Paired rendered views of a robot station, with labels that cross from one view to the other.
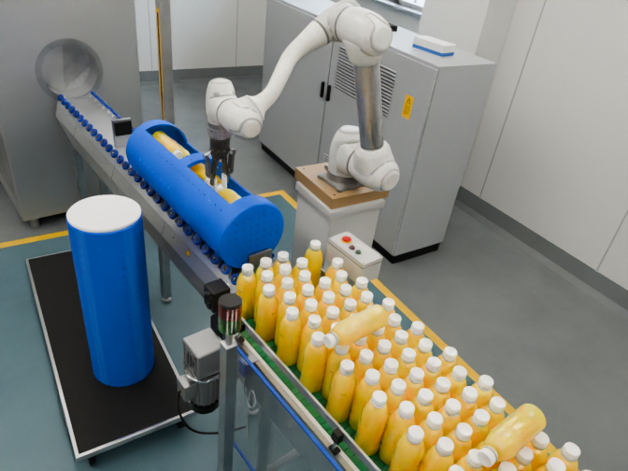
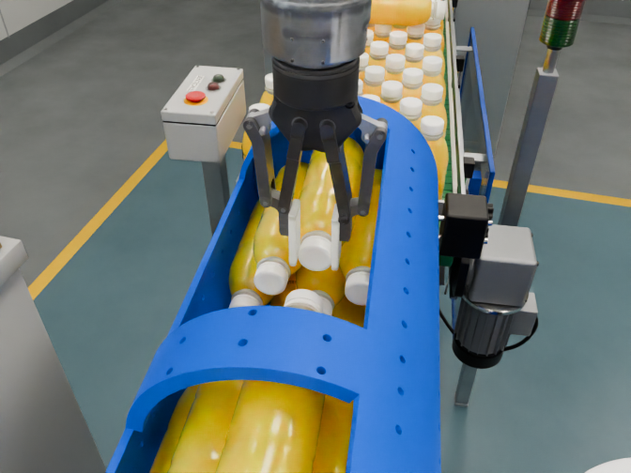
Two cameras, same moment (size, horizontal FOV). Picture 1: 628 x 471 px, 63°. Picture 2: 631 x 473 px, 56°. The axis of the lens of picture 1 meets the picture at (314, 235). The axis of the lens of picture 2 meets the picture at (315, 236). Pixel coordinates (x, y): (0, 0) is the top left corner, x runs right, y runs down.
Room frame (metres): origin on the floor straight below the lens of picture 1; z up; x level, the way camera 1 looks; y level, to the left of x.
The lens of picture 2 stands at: (2.07, 0.78, 1.59)
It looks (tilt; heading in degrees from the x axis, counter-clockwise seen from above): 40 degrees down; 232
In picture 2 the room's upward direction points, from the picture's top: straight up
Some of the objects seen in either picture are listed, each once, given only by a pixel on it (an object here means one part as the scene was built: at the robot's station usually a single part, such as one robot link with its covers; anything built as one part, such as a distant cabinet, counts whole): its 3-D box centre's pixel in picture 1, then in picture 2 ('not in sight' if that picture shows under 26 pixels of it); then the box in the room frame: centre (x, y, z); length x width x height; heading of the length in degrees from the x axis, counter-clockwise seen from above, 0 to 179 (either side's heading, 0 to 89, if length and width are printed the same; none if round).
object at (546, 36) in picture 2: (229, 321); (559, 28); (1.02, 0.20, 1.18); 0.06 x 0.06 x 0.05
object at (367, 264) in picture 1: (353, 257); (207, 111); (1.60, -0.16, 1.05); 0.20 x 0.10 x 0.10; 43
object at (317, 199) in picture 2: (234, 203); (329, 197); (1.69, 0.32, 1.16); 0.19 x 0.07 x 0.07; 43
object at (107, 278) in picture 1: (115, 297); not in sight; (1.70, 0.84, 0.59); 0.28 x 0.28 x 0.88
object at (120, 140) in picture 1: (122, 133); not in sight; (2.53, 1.10, 1.00); 0.10 x 0.04 x 0.15; 133
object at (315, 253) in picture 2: not in sight; (316, 251); (1.76, 0.39, 1.16); 0.04 x 0.02 x 0.04; 133
